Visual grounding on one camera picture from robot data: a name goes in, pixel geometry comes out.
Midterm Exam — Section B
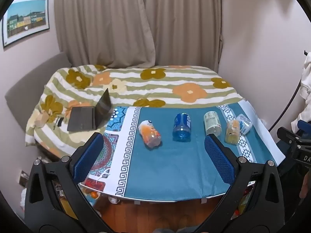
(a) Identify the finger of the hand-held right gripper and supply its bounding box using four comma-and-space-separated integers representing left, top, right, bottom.
297, 119, 311, 137

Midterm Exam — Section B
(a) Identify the grey sofa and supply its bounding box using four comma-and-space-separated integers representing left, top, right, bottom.
5, 51, 73, 133

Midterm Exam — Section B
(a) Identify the beige label clear bottle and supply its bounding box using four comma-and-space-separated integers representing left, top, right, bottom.
204, 111, 222, 136

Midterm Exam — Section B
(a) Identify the framed wall picture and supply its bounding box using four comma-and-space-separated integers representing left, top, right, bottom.
2, 0, 50, 49

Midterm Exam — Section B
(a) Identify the yellow juice bottle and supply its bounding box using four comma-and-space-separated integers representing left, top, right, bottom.
225, 120, 241, 145

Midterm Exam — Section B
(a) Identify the white cloth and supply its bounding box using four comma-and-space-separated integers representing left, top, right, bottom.
297, 53, 311, 124

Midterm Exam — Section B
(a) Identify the teal patterned tablecloth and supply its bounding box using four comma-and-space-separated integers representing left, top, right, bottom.
80, 105, 286, 202

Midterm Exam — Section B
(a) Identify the person's right hand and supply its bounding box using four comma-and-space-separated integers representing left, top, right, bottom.
299, 173, 310, 199

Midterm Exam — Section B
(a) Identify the dark grey laptop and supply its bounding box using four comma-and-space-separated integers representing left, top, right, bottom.
67, 88, 113, 132

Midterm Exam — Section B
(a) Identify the blue plastic bottle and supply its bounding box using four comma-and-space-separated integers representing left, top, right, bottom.
172, 113, 192, 142

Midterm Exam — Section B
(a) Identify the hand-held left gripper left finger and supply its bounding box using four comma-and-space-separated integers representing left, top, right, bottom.
24, 132, 104, 224

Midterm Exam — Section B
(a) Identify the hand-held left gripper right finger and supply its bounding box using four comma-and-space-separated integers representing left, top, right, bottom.
199, 134, 285, 226

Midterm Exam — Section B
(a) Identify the floral striped blanket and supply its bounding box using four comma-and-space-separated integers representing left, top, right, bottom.
24, 64, 246, 162

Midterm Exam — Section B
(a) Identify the beige curtain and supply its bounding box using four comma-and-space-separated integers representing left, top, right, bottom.
54, 0, 156, 69
139, 0, 223, 73

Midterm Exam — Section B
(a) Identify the orange label plastic bottle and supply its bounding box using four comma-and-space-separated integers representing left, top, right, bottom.
138, 120, 162, 148

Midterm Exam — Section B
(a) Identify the black cable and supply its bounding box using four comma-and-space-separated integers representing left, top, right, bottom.
267, 50, 308, 131

